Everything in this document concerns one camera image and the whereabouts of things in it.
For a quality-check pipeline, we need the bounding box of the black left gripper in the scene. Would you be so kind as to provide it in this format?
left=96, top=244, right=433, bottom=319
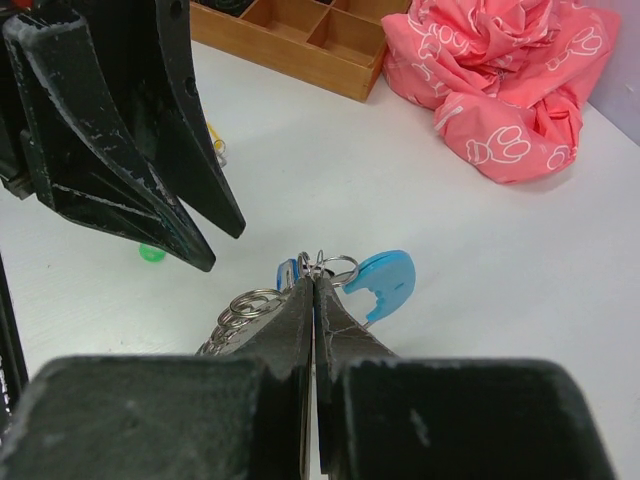
left=1, top=1, right=215, bottom=271

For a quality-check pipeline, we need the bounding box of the key with yellow tag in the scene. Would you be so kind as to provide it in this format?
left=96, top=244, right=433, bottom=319
left=206, top=122, right=227, bottom=168

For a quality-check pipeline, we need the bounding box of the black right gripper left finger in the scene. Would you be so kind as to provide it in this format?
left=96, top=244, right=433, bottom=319
left=1, top=279, right=313, bottom=479

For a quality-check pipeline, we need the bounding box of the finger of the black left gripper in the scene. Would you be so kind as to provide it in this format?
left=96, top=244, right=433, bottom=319
left=154, top=1, right=246, bottom=238

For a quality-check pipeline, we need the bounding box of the black metal base rail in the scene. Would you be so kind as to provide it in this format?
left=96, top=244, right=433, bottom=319
left=0, top=265, right=29, bottom=434

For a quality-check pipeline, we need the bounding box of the key with blue tag upper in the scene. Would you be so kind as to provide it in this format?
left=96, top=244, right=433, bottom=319
left=276, top=250, right=360, bottom=293

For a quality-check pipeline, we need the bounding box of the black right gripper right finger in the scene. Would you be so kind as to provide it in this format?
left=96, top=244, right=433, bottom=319
left=313, top=279, right=615, bottom=479

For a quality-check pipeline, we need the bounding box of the crumpled pink plastic bag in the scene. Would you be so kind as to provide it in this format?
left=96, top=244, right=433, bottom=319
left=381, top=1, right=621, bottom=184

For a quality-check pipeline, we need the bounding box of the brown wooden compartment tray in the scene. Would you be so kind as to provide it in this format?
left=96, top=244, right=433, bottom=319
left=190, top=1, right=386, bottom=102

